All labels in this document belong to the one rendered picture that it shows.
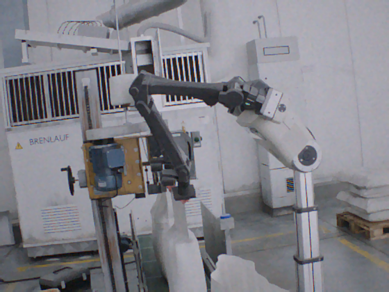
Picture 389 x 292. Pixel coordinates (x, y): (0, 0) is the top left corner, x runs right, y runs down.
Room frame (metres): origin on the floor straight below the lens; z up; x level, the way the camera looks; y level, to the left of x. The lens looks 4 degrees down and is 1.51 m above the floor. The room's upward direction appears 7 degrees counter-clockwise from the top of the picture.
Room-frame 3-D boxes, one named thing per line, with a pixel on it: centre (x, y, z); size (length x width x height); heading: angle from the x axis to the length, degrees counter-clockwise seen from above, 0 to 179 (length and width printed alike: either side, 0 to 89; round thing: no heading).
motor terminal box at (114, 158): (2.96, 0.40, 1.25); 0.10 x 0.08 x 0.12; 122
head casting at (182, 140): (3.36, 0.12, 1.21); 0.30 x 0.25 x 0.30; 7
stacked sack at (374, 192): (5.52, -1.81, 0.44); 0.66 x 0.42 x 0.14; 1
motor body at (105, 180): (3.05, 0.45, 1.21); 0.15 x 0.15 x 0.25
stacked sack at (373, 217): (5.50, -1.80, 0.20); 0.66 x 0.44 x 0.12; 7
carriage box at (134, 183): (3.29, 0.45, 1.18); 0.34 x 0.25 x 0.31; 97
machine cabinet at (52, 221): (6.42, 0.87, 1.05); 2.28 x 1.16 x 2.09; 97
